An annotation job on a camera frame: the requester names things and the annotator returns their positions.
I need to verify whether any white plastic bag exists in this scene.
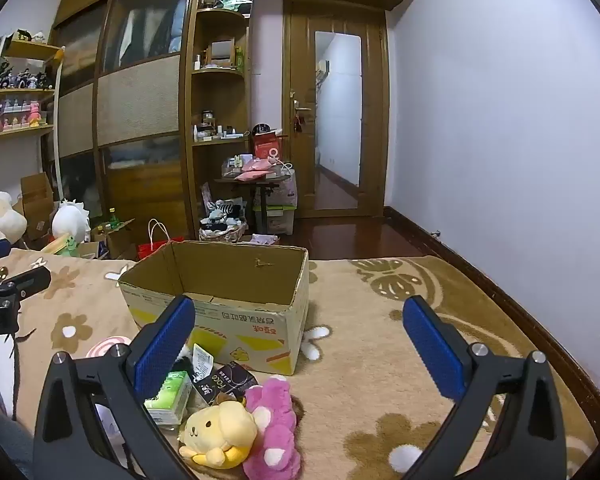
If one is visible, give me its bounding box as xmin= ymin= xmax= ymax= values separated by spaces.
xmin=275 ymin=170 xmax=298 ymax=208

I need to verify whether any stack of flat cardboard boxes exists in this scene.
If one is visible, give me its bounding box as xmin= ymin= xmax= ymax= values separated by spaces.
xmin=12 ymin=172 xmax=56 ymax=242

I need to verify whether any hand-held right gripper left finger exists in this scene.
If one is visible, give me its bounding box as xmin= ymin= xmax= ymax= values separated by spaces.
xmin=32 ymin=295 xmax=197 ymax=480

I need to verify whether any cardboard box yellow print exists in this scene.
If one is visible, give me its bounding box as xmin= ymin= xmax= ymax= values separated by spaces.
xmin=117 ymin=240 xmax=311 ymax=377

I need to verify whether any white round plush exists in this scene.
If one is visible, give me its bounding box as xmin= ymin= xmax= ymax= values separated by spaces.
xmin=51 ymin=200 xmax=91 ymax=241

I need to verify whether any wicker basket with clothes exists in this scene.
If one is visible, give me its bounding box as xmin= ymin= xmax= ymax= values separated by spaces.
xmin=198 ymin=200 xmax=248 ymax=243

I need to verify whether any pink pouch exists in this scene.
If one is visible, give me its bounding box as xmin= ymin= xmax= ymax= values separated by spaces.
xmin=234 ymin=160 xmax=276 ymax=182

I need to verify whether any row of small figurines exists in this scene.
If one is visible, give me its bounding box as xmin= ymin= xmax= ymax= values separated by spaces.
xmin=0 ymin=57 xmax=56 ymax=133

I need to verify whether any clear storage bin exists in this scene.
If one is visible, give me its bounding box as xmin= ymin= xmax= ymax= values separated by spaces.
xmin=252 ymin=205 xmax=297 ymax=236

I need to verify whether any red gift box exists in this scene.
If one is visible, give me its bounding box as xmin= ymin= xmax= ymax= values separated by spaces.
xmin=253 ymin=132 xmax=283 ymax=161

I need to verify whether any row of toiletry bottles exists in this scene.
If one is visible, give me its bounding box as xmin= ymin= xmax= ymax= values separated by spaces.
xmin=194 ymin=110 xmax=248 ymax=142

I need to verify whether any green tissue pack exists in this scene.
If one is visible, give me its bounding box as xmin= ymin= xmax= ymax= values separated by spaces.
xmin=144 ymin=370 xmax=193 ymax=429

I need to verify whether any cardboard box with bottles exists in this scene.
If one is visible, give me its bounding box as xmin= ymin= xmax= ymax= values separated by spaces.
xmin=91 ymin=217 xmax=137 ymax=260

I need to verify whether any pink striped round plush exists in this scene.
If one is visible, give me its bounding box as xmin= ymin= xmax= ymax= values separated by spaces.
xmin=87 ymin=337 xmax=131 ymax=359

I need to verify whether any white shelf rack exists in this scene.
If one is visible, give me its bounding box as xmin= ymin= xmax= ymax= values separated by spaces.
xmin=0 ymin=35 xmax=66 ymax=201

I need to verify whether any red paper bag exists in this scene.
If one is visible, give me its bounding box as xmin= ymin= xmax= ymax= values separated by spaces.
xmin=137 ymin=219 xmax=186 ymax=262

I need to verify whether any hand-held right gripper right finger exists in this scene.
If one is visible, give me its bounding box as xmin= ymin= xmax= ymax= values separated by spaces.
xmin=402 ymin=295 xmax=567 ymax=480

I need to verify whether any small wooden side table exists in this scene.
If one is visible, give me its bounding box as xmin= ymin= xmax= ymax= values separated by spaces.
xmin=215 ymin=172 xmax=292 ymax=236

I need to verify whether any pink plush bear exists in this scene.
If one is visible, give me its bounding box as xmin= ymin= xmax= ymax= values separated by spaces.
xmin=242 ymin=376 xmax=303 ymax=480

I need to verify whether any metal door handle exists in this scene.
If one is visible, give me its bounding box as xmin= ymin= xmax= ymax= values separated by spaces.
xmin=292 ymin=100 xmax=313 ymax=133

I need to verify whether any black tissue pack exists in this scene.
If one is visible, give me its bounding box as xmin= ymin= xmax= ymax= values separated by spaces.
xmin=192 ymin=360 xmax=261 ymax=406

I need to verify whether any yellow plush dog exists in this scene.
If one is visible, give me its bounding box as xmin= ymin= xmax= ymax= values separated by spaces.
xmin=178 ymin=400 xmax=258 ymax=470

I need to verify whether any wooden wardrobe with shelves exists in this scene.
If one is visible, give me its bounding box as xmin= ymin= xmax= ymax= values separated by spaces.
xmin=45 ymin=0 xmax=426 ymax=261

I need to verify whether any wooden door with mirror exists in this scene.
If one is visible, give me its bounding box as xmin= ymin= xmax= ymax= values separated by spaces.
xmin=282 ymin=0 xmax=391 ymax=219

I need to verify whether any cream flower plush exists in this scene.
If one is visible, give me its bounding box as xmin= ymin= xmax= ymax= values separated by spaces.
xmin=0 ymin=191 xmax=28 ymax=243

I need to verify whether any green frog plush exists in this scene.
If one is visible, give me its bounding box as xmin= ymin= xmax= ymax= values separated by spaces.
xmin=40 ymin=235 xmax=81 ymax=257

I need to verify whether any small wooden frame mirror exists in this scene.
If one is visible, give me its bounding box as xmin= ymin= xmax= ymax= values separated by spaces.
xmin=207 ymin=40 xmax=236 ymax=68

